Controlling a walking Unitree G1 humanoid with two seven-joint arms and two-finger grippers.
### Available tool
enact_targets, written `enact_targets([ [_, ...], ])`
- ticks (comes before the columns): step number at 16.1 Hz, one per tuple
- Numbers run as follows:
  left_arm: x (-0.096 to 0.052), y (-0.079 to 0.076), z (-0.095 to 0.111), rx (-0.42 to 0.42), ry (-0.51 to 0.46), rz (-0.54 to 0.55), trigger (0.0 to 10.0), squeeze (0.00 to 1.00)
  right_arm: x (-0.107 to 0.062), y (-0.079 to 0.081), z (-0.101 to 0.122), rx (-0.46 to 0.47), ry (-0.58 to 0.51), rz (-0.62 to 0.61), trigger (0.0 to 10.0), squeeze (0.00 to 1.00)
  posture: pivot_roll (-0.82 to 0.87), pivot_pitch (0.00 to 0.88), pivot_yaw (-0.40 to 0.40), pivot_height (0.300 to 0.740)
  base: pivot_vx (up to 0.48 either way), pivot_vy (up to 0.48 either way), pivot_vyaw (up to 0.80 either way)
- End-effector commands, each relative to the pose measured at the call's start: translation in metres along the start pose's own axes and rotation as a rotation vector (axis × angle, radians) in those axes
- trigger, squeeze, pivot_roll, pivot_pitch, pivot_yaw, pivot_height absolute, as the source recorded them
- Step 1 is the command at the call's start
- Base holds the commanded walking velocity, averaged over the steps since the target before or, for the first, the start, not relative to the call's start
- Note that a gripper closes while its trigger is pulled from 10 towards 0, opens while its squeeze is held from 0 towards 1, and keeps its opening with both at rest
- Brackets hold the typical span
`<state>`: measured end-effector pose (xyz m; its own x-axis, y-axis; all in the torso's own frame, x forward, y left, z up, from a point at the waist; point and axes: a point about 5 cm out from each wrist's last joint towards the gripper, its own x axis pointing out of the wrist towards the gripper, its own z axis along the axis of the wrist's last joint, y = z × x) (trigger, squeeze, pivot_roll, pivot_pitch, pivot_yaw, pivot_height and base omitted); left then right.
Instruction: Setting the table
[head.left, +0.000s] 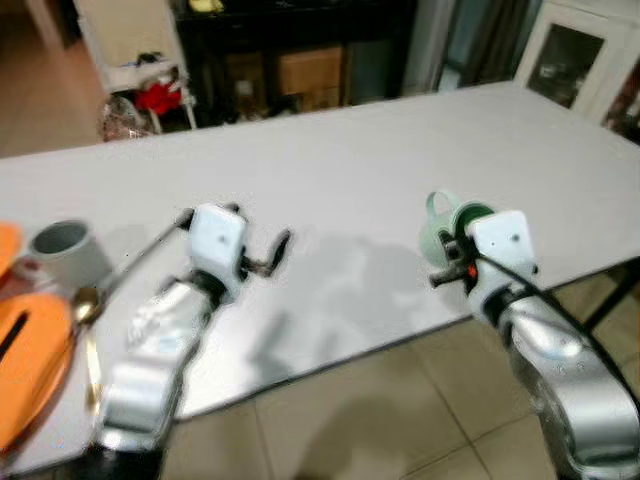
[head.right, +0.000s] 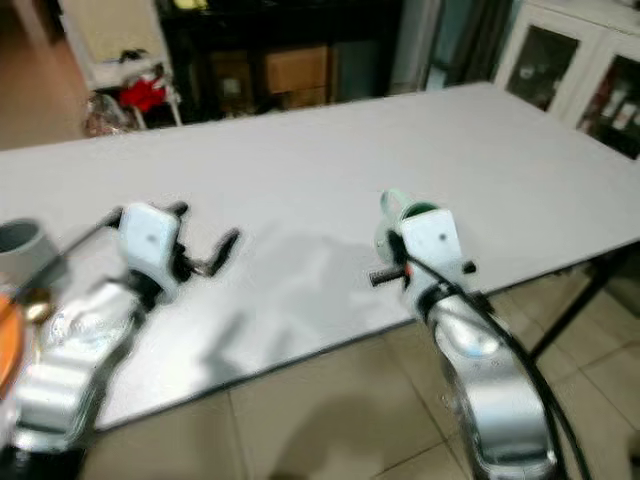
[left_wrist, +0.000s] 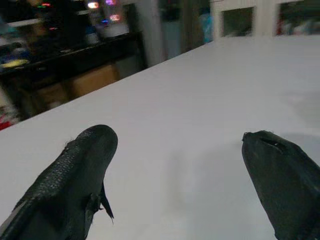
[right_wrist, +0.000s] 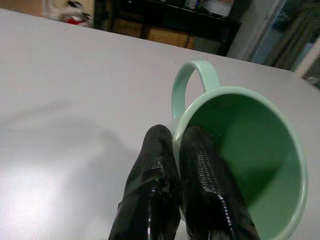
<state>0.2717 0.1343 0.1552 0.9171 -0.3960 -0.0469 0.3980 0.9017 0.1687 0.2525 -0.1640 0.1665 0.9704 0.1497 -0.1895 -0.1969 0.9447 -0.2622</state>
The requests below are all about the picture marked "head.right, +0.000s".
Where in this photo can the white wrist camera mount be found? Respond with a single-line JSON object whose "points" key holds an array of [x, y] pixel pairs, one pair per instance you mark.
{"points": [[148, 245], [435, 250]]}

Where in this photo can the yellow item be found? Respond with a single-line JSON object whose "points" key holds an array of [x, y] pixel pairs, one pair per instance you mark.
{"points": [[192, 4]]}

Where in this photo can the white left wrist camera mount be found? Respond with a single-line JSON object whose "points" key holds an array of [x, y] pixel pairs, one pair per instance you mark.
{"points": [[148, 245]]}

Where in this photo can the white shelf cart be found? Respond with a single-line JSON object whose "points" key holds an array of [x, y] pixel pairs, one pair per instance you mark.
{"points": [[105, 35]]}

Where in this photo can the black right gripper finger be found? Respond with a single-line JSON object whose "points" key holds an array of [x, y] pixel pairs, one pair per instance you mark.
{"points": [[384, 275]]}

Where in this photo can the white glass door cabinet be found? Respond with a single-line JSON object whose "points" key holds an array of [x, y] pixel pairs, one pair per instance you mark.
{"points": [[550, 60]]}

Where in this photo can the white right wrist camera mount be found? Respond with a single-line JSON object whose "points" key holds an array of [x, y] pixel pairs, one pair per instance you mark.
{"points": [[435, 250]]}

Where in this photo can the pale green mug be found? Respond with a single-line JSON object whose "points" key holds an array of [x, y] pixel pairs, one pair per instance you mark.
{"points": [[392, 222]]}

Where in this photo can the brown cardboard box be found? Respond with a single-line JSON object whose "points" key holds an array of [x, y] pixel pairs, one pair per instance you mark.
{"points": [[298, 75]]}

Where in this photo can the red cloth item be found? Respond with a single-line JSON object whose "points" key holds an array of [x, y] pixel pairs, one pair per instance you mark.
{"points": [[144, 95]]}

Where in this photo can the black table leg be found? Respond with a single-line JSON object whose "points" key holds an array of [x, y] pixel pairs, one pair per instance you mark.
{"points": [[575, 305]]}

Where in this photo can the black cabinet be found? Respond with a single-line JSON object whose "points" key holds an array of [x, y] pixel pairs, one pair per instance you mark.
{"points": [[230, 35]]}

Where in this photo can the gold metal spoon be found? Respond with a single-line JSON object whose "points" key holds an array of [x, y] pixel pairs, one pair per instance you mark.
{"points": [[38, 308]]}

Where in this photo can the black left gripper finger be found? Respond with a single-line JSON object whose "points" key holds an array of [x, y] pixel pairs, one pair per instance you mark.
{"points": [[216, 266], [229, 243]]}

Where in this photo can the orange plastic plate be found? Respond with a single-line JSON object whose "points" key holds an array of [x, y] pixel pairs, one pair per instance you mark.
{"points": [[12, 350]]}

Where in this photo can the grey mug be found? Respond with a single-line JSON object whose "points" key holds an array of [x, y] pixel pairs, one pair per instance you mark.
{"points": [[22, 255]]}

